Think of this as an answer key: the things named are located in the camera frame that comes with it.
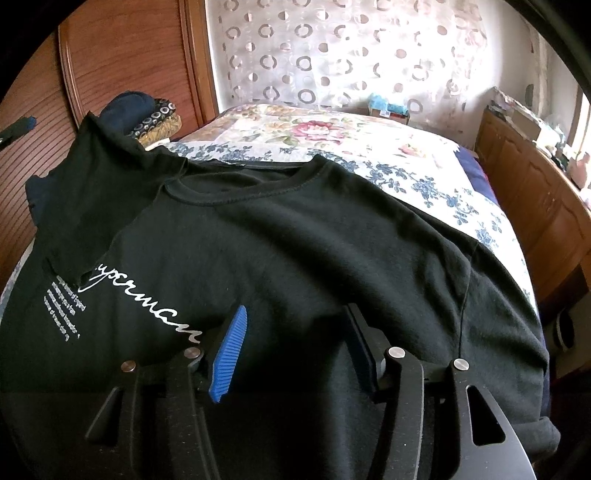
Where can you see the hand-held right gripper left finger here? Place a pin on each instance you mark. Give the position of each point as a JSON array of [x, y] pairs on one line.
[[228, 350]]

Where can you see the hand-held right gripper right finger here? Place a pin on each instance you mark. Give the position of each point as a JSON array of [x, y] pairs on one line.
[[364, 344]]

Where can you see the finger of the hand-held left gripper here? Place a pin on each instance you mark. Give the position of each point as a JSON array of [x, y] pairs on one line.
[[25, 123]]

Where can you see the black printed t-shirt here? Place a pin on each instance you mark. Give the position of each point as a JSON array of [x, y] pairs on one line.
[[300, 240]]

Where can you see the navy folded cloth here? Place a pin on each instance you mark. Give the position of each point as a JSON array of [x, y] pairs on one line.
[[127, 108]]

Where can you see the wooden slatted wardrobe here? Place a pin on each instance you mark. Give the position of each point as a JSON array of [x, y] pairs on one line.
[[124, 50]]

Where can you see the golden patterned folded cloth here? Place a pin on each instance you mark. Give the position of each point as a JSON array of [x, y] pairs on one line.
[[161, 131]]

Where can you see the blue floral bed sheet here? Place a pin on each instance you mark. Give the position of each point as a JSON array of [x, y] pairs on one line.
[[438, 189]]

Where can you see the round grey floor object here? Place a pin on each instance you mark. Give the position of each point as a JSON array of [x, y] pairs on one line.
[[562, 330]]

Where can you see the navy blue blanket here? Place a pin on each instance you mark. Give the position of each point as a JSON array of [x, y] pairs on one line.
[[478, 177]]

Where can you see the pink floral quilt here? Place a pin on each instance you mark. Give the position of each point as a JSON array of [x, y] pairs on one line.
[[314, 127]]

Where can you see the long wooden cabinet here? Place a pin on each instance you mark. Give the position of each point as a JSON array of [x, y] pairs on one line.
[[531, 194]]

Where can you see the teal plastic bag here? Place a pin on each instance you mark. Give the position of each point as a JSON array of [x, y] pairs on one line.
[[385, 102]]

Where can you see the clutter pile on cabinet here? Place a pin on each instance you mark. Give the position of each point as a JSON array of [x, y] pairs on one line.
[[521, 115]]

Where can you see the sheer circle-pattern curtain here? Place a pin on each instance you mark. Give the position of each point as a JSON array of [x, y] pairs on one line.
[[351, 50]]

